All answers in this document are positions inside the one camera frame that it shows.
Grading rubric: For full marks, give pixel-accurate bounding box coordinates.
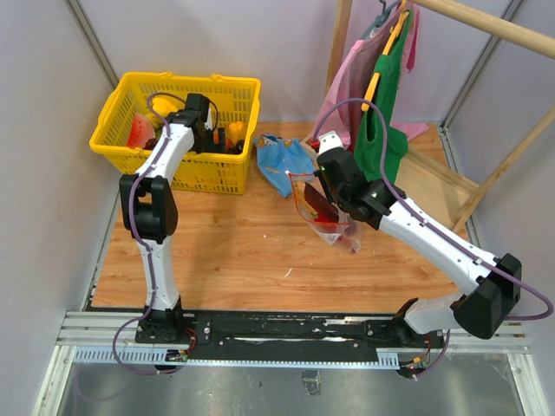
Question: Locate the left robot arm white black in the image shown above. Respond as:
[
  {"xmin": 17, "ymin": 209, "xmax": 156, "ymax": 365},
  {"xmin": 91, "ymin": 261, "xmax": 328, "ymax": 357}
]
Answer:
[{"xmin": 119, "ymin": 92, "xmax": 215, "ymax": 344}]

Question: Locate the pink shirt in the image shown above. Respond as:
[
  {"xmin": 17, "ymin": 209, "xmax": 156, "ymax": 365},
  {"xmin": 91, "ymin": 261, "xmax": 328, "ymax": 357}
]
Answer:
[{"xmin": 317, "ymin": 5, "xmax": 420, "ymax": 152}]

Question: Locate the yellow plastic basket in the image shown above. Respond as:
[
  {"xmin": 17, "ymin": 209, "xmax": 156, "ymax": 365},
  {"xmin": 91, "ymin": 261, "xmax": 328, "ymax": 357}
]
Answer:
[{"xmin": 88, "ymin": 71, "xmax": 262, "ymax": 196}]

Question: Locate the grey hanger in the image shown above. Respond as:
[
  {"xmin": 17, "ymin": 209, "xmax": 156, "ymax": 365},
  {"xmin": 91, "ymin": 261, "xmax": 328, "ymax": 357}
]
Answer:
[{"xmin": 360, "ymin": 0, "xmax": 401, "ymax": 40}]

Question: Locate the blue patterned cloth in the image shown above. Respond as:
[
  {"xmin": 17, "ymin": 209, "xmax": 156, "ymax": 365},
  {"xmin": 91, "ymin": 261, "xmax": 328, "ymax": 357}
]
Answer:
[{"xmin": 256, "ymin": 134, "xmax": 314, "ymax": 198}]

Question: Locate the green shirt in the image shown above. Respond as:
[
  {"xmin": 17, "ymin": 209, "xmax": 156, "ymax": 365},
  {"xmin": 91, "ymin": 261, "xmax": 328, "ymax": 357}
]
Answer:
[{"xmin": 354, "ymin": 10, "xmax": 413, "ymax": 183}]

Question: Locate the yellow hanger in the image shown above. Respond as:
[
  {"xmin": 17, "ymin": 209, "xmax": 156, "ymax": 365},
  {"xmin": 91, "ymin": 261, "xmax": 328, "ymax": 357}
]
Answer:
[{"xmin": 361, "ymin": 10, "xmax": 412, "ymax": 113}]

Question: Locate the wooden clothes rack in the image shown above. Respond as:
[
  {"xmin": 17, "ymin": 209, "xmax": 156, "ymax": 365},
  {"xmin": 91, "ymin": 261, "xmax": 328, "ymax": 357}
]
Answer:
[{"xmin": 298, "ymin": 0, "xmax": 555, "ymax": 242}]

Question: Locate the watermelon slice toy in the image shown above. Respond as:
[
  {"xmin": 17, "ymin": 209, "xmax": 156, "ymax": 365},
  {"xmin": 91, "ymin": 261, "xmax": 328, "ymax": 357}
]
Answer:
[{"xmin": 127, "ymin": 114, "xmax": 156, "ymax": 150}]

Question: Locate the purple sweet potato toy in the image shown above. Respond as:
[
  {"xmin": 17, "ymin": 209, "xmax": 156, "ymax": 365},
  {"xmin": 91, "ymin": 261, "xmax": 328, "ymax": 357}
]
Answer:
[{"xmin": 304, "ymin": 183, "xmax": 338, "ymax": 215}]

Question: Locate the red chili pepper toy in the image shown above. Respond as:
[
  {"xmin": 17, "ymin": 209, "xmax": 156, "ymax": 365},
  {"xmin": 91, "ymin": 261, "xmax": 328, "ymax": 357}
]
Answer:
[{"xmin": 310, "ymin": 212, "xmax": 347, "ymax": 226}]

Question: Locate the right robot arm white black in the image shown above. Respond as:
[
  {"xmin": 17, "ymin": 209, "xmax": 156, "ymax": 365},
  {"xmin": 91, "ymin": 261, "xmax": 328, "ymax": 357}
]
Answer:
[{"xmin": 317, "ymin": 147, "xmax": 522, "ymax": 347}]

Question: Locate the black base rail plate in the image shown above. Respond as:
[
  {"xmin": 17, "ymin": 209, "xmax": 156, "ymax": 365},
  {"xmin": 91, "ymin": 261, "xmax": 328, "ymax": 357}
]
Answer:
[{"xmin": 135, "ymin": 309, "xmax": 444, "ymax": 364}]

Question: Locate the yellow bell pepper toy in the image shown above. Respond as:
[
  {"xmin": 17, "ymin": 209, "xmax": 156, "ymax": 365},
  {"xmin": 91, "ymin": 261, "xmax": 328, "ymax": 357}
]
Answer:
[{"xmin": 152, "ymin": 96, "xmax": 179, "ymax": 118}]

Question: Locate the clear zip top bag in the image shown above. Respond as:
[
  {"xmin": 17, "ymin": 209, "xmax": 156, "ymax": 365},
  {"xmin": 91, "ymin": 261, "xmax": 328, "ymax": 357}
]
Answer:
[{"xmin": 287, "ymin": 172, "xmax": 362, "ymax": 254}]

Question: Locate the orange bell pepper toy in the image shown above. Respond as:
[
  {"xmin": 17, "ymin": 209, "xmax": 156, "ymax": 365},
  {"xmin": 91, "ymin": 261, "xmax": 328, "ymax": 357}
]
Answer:
[{"xmin": 227, "ymin": 121, "xmax": 246, "ymax": 146}]

